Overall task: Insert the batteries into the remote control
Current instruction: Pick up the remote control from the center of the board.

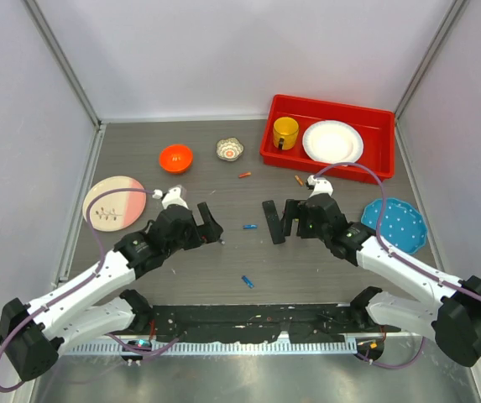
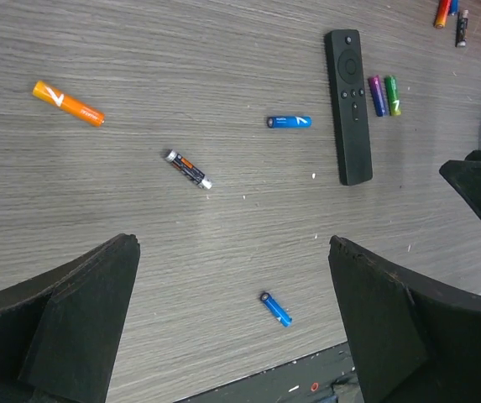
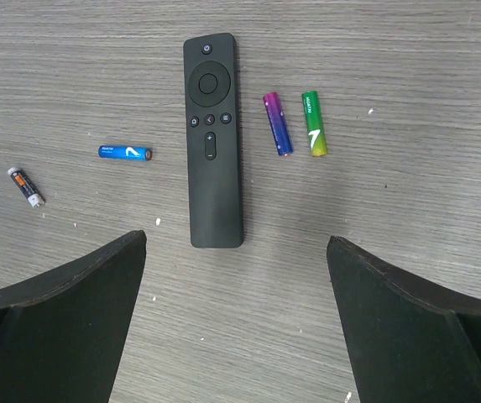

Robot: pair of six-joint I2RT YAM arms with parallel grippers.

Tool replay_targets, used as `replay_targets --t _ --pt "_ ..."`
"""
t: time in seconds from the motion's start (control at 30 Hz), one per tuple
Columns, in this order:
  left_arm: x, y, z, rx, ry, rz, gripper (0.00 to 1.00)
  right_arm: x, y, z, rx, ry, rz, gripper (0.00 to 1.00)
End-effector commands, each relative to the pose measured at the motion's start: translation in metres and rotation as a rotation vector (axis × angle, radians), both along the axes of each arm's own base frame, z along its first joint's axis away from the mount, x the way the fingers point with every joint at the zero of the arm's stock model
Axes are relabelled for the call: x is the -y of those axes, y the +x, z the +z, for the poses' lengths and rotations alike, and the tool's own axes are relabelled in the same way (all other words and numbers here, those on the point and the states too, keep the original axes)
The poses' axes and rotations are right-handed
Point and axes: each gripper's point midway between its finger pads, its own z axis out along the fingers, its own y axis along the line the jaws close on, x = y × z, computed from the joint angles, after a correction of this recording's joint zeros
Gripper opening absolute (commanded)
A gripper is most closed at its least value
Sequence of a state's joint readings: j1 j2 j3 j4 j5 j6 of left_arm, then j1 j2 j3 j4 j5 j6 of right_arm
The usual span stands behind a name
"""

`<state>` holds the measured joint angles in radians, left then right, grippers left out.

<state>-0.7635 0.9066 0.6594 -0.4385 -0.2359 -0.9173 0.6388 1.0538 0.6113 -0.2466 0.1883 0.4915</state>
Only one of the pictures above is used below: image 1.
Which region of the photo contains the white paper plate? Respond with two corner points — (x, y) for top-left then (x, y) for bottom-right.
(302, 120), (363, 164)

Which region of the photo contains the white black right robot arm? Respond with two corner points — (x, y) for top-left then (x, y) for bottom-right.
(282, 193), (481, 368)

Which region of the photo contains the red plastic bin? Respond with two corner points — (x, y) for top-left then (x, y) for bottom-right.
(259, 94), (395, 183)

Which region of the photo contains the yellow mug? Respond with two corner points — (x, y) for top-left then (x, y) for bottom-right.
(273, 117), (300, 150)

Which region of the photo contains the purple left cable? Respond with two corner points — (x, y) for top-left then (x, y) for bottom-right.
(0, 187), (178, 394)

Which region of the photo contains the purple cable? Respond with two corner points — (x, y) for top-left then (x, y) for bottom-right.
(311, 161), (481, 370)
(0, 187), (178, 394)

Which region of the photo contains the small floral bowl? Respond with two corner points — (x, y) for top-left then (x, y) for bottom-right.
(216, 137), (244, 162)

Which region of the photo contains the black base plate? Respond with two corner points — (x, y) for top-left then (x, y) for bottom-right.
(143, 304), (400, 344)

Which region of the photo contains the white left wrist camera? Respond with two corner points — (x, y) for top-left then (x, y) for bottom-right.
(161, 185), (188, 209)

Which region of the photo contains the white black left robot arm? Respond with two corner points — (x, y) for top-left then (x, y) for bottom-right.
(0, 202), (223, 383)

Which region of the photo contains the orange bowl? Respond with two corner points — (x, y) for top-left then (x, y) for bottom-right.
(159, 144), (193, 175)

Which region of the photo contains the pink cream plate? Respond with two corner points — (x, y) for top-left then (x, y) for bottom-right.
(82, 175), (147, 232)

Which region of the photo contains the red orange battery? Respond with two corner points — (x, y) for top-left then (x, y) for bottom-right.
(238, 172), (252, 179)

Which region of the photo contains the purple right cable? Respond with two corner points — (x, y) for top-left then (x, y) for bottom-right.
(311, 161), (481, 370)

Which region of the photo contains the blue polka dot plate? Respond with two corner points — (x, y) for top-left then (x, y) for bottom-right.
(380, 197), (428, 254)

